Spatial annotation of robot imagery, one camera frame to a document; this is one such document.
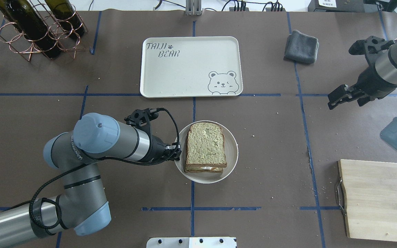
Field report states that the bread slice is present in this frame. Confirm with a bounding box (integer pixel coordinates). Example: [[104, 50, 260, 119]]
[[184, 166, 224, 173], [185, 122, 227, 168]]

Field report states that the copper wire bottle rack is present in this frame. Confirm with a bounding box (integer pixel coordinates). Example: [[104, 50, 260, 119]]
[[0, 0, 88, 61]]

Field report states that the dark green wine bottle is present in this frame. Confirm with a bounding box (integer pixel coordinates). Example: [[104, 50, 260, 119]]
[[0, 0, 61, 59]]

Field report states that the aluminium camera post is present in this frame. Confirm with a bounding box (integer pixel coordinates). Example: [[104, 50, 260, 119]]
[[185, 0, 203, 16]]

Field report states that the wooden cutting board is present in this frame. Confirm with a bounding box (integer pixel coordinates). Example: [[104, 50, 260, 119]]
[[338, 159, 397, 242]]

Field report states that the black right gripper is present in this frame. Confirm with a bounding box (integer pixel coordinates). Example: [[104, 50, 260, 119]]
[[327, 67, 388, 110]]

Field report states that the grey folded cloth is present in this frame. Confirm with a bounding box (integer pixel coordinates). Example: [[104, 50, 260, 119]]
[[284, 30, 319, 64]]

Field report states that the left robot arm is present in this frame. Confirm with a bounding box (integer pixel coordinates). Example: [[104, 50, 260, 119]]
[[0, 108, 181, 248]]

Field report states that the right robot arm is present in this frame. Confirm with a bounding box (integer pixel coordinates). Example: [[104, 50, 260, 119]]
[[328, 36, 397, 151]]

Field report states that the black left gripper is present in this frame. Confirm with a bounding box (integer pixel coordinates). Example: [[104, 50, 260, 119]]
[[150, 136, 182, 162]]

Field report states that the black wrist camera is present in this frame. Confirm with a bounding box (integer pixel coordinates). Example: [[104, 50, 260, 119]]
[[124, 108, 159, 136], [348, 36, 395, 66]]

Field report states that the cream bear serving tray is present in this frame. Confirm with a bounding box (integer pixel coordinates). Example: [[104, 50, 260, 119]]
[[139, 36, 244, 98]]

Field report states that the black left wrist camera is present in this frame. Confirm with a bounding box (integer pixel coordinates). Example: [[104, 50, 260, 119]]
[[124, 108, 159, 136]]

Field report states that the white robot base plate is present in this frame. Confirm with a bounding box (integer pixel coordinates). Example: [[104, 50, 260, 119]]
[[146, 237, 237, 248]]

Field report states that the white round plate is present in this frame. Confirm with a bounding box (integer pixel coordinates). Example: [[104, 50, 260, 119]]
[[175, 120, 238, 184]]

